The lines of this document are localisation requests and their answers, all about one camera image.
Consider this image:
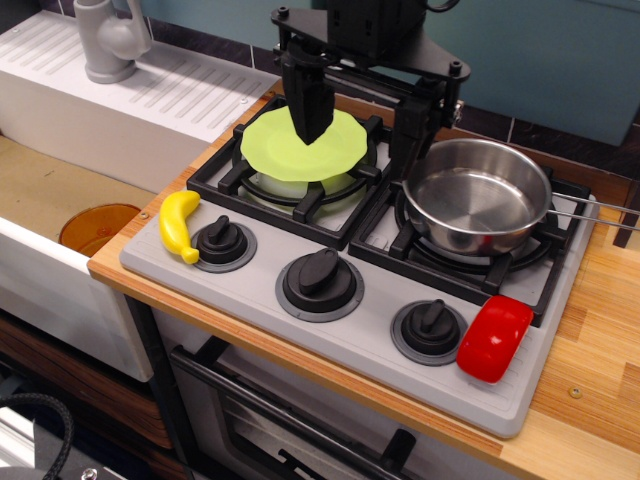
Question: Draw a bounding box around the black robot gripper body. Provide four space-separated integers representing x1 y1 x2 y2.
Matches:
271 1 470 111

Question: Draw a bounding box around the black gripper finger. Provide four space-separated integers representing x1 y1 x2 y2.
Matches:
281 40 334 145
389 79 453 182

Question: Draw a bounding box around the red toy salmon piece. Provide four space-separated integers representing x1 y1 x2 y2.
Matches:
456 295 534 384

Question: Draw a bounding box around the light green plastic plate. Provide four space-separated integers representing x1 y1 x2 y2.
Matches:
240 107 368 182

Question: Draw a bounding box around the stainless steel pan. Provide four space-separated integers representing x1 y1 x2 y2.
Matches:
402 139 639 256

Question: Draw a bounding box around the black left burner grate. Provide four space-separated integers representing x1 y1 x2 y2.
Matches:
187 95 391 250

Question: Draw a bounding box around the black burner grate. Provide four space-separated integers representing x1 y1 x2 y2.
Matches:
348 180 590 327
187 95 391 250

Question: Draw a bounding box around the black left stove knob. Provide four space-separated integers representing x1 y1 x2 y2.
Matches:
191 215 258 274

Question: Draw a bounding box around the black stove knob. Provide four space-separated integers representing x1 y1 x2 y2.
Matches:
191 215 258 274
275 248 365 323
391 299 469 367

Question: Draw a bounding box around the yellow toy banana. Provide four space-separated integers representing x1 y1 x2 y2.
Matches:
159 190 200 265

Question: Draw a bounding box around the black right burner grate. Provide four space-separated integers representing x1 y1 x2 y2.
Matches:
348 180 590 327

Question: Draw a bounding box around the black middle stove knob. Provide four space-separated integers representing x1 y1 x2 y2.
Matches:
275 248 365 323

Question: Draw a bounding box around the grey toy faucet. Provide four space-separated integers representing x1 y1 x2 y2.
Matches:
74 0 152 84

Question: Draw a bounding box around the grey toy stove top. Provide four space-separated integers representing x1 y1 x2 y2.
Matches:
120 170 598 438

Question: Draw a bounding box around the black right stove knob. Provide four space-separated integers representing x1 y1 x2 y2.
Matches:
391 299 469 367

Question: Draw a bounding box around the white toy sink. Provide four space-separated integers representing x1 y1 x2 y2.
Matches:
1 11 275 382

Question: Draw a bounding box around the orange plastic bowl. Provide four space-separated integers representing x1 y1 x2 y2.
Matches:
58 203 141 257

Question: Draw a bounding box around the toy oven door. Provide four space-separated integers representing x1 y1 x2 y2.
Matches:
168 335 441 480

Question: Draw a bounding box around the black braided cable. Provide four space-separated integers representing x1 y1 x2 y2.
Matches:
0 392 76 480

